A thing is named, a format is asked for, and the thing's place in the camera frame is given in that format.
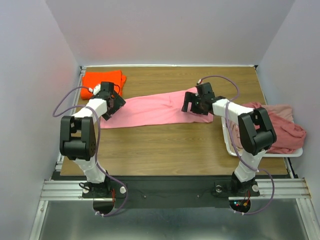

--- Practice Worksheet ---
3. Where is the pink t shirt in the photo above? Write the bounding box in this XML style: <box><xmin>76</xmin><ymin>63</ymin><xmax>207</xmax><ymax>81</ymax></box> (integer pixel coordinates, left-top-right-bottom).
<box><xmin>100</xmin><ymin>87</ymin><xmax>214</xmax><ymax>129</ymax></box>

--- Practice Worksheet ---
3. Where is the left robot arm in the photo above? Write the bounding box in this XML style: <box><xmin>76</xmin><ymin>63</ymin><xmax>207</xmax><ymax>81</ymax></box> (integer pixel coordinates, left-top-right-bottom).
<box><xmin>59</xmin><ymin>81</ymin><xmax>126</xmax><ymax>198</ymax></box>

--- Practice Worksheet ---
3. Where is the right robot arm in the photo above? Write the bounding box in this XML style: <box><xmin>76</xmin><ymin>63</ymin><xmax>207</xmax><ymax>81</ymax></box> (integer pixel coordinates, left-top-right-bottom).
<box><xmin>181</xmin><ymin>82</ymin><xmax>277</xmax><ymax>195</ymax></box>

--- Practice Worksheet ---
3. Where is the folded orange t shirt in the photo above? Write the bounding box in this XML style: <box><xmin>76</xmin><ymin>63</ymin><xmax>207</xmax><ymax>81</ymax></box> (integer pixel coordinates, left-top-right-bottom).
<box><xmin>82</xmin><ymin>70</ymin><xmax>127</xmax><ymax>96</ymax></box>

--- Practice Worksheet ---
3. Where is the pale mauve t shirt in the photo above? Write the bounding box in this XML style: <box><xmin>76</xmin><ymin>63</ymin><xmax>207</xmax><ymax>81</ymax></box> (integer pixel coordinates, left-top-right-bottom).
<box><xmin>242</xmin><ymin>102</ymin><xmax>294</xmax><ymax>154</ymax></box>

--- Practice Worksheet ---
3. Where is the dark rose t shirt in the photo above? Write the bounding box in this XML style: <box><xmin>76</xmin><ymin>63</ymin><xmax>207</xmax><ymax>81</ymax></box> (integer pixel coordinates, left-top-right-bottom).
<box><xmin>243</xmin><ymin>102</ymin><xmax>307</xmax><ymax>154</ymax></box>

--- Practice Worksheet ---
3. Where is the white plastic tray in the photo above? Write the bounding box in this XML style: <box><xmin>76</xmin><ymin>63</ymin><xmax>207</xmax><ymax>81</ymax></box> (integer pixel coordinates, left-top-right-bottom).
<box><xmin>221</xmin><ymin>117</ymin><xmax>303</xmax><ymax>158</ymax></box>

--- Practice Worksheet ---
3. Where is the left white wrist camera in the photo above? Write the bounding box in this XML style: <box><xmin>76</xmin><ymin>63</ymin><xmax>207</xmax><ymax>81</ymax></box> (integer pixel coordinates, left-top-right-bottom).
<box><xmin>88</xmin><ymin>84</ymin><xmax>101</xmax><ymax>95</ymax></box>

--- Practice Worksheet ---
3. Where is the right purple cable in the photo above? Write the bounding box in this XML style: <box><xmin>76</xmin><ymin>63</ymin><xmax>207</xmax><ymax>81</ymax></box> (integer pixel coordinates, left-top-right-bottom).
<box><xmin>197</xmin><ymin>75</ymin><xmax>276</xmax><ymax>216</ymax></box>

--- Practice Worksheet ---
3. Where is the purple cable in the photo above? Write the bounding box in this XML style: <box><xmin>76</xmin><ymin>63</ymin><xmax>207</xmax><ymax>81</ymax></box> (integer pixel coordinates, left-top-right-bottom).
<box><xmin>197</xmin><ymin>75</ymin><xmax>276</xmax><ymax>216</ymax></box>
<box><xmin>51</xmin><ymin>85</ymin><xmax>129</xmax><ymax>218</ymax></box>

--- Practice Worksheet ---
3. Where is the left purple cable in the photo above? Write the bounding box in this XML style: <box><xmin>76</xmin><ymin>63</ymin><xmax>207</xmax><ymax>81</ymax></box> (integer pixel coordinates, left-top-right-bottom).
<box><xmin>51</xmin><ymin>85</ymin><xmax>129</xmax><ymax>218</ymax></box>

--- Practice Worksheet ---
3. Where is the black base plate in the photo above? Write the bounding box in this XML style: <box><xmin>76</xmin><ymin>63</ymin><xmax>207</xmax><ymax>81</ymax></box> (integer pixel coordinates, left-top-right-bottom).
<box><xmin>84</xmin><ymin>176</ymin><xmax>260</xmax><ymax>213</ymax></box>

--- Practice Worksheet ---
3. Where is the aluminium frame rail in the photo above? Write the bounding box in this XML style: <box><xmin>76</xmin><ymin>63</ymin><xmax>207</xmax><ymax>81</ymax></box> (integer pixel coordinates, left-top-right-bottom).
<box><xmin>39</xmin><ymin>65</ymin><xmax>313</xmax><ymax>201</ymax></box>

